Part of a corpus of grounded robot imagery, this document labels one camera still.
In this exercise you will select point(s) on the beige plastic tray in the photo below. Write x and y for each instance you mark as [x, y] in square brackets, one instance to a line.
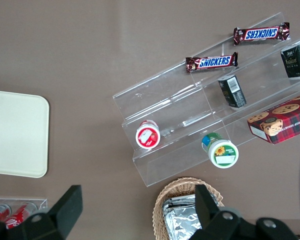
[17, 135]

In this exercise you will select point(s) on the brown Snickers bar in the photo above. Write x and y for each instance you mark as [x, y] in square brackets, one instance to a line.
[212, 62]
[261, 33]

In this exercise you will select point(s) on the oval light wicker basket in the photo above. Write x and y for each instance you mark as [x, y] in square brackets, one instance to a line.
[180, 185]

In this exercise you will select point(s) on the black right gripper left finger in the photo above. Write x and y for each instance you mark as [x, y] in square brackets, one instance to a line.
[65, 212]

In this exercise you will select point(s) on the clear acrylic stepped stand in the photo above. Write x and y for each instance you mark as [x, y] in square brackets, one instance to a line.
[180, 105]

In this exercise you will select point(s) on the red-lidded yogurt cup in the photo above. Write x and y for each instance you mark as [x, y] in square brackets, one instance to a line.
[148, 136]

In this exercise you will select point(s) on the small black carton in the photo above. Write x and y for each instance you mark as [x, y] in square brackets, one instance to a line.
[232, 92]
[296, 60]

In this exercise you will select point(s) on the clear acrylic bottle rack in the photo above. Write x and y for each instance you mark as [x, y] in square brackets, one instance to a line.
[42, 203]

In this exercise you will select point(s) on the silver foil packet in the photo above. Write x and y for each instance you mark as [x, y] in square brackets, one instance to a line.
[177, 202]
[180, 225]

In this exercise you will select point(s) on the green-lidded yogurt cup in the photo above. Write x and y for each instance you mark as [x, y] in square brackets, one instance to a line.
[223, 153]

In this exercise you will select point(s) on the red tartan cookie box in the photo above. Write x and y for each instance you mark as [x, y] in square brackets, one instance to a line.
[282, 120]

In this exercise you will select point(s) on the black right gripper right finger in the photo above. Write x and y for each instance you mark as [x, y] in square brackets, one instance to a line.
[210, 220]

